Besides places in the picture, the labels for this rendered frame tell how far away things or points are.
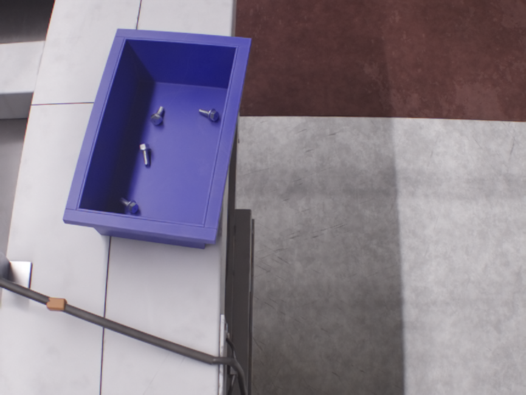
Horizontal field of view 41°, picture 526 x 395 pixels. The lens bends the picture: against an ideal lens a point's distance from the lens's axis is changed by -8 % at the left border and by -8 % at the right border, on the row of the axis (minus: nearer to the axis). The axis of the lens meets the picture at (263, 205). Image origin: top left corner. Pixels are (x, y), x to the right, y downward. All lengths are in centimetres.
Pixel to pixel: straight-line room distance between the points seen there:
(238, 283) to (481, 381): 68
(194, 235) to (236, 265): 52
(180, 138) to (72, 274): 19
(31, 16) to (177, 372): 57
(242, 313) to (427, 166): 76
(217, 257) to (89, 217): 14
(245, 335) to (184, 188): 43
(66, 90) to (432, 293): 103
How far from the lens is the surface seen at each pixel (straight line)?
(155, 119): 83
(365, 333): 162
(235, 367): 75
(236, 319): 118
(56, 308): 74
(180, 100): 86
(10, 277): 81
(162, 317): 76
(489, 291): 171
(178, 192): 80
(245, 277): 120
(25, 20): 108
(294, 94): 185
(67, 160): 85
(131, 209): 79
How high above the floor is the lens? 156
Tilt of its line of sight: 66 degrees down
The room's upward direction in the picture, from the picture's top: 1 degrees counter-clockwise
